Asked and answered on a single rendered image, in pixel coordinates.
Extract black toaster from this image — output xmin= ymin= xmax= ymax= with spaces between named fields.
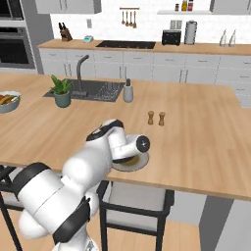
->
xmin=161 ymin=28 xmax=182 ymax=47

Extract brown knife block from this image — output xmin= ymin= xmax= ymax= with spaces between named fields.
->
xmin=58 ymin=22 xmax=74 ymax=43

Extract teal kitchen scale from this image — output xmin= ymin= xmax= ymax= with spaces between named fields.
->
xmin=82 ymin=34 xmax=95 ymax=44

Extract grey bowl of vegetables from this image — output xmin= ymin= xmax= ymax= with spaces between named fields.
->
xmin=0 ymin=90 xmax=23 ymax=115

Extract white round plate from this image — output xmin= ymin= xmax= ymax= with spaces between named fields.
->
xmin=112 ymin=133 xmax=151 ymax=174

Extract steel microwave oven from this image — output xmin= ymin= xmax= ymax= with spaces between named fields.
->
xmin=0 ymin=0 xmax=26 ymax=22

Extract grey soap dispenser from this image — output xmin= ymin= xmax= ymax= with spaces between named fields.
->
xmin=123 ymin=77 xmax=134 ymax=104

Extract grey sink tap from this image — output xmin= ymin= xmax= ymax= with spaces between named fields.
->
xmin=72 ymin=54 xmax=90 ymax=98

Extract green potted plant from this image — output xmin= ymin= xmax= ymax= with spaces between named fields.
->
xmin=49 ymin=74 xmax=74 ymax=109

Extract white bottle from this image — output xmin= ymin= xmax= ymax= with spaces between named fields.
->
xmin=227 ymin=28 xmax=237 ymax=48
xmin=219 ymin=28 xmax=228 ymax=48

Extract dark grey sink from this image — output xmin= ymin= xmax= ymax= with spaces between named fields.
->
xmin=42 ymin=78 xmax=126 ymax=103

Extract silver canister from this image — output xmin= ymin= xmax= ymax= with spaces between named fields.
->
xmin=183 ymin=20 xmax=199 ymax=46

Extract double white wall socket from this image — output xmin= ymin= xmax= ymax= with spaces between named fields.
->
xmin=169 ymin=20 xmax=183 ymax=30

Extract grey wall cupboards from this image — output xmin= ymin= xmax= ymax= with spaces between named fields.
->
xmin=34 ymin=0 xmax=103 ymax=15
xmin=209 ymin=0 xmax=251 ymax=16

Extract grey base cupboards run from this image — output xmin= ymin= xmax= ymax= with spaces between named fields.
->
xmin=38 ymin=47 xmax=251 ymax=109

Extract black hob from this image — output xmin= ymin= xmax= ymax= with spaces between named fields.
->
xmin=95 ymin=39 xmax=157 ymax=51

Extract white wall shelf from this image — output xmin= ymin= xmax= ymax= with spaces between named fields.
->
xmin=156 ymin=9 xmax=214 ymax=16

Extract black stool grey seat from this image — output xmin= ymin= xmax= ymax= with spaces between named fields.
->
xmin=0 ymin=164 xmax=27 ymax=251
xmin=96 ymin=179 xmax=176 ymax=251

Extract wooden salt shaker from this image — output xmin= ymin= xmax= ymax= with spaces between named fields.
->
xmin=147 ymin=110 xmax=155 ymax=126

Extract wooden pepper shaker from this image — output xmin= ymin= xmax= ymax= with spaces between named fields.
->
xmin=158 ymin=111 xmax=167 ymax=127

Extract steel built-in oven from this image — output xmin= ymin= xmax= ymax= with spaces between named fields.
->
xmin=0 ymin=25 xmax=36 ymax=71

